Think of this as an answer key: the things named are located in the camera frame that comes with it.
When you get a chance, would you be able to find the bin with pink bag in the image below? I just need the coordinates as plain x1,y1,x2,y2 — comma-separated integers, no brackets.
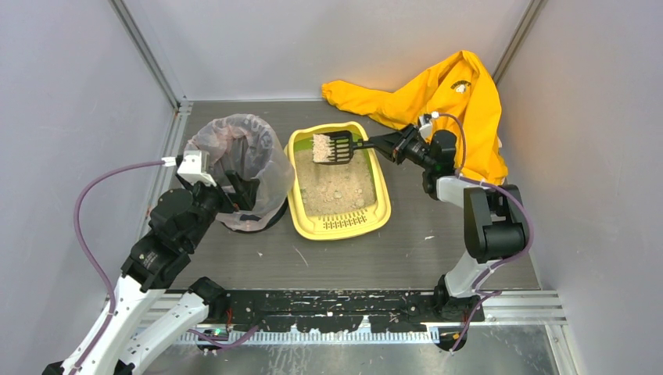
185,114,295,233

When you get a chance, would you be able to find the black litter scoop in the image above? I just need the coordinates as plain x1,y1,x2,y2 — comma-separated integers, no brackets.
317,130,371,166

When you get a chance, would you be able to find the white litter clump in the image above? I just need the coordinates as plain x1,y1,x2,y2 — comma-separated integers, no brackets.
312,134,332,163

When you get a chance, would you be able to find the yellow green litter box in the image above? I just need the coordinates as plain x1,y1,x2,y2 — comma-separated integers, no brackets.
285,121,391,241

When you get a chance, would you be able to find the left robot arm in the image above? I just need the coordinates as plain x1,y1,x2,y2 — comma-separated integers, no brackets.
43,169,259,374

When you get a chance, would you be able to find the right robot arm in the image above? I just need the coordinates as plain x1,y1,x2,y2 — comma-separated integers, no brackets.
364,125,533,310

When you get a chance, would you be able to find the cat litter sand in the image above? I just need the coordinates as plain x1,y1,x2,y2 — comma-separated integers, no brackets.
295,149,376,216

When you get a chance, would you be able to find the yellow sweatshirt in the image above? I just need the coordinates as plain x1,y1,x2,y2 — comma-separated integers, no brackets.
321,50,508,184

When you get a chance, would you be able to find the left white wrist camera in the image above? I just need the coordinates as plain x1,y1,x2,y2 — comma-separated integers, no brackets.
161,150,217,188

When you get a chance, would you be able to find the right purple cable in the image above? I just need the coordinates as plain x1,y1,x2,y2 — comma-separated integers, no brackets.
431,111,535,353

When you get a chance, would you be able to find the purple cable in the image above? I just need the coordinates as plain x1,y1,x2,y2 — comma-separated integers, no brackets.
67,157,177,375
431,111,535,353

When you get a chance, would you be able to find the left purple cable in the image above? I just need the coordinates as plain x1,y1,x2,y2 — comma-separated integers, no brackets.
67,157,177,375

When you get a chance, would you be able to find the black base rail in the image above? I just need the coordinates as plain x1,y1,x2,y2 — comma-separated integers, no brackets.
193,289,484,346

